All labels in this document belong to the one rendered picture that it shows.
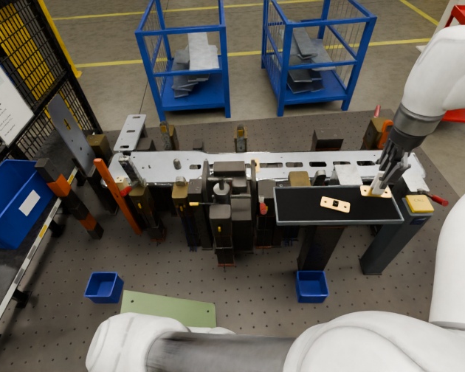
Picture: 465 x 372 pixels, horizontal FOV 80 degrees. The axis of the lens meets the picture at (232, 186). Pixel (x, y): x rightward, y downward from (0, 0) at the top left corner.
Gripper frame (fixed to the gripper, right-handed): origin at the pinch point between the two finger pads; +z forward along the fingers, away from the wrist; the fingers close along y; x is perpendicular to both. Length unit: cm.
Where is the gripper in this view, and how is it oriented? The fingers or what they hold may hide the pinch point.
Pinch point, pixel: (380, 183)
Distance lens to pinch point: 91.3
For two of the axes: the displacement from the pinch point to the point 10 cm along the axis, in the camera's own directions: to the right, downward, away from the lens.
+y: 1.5, -7.5, 6.4
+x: -9.9, -0.8, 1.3
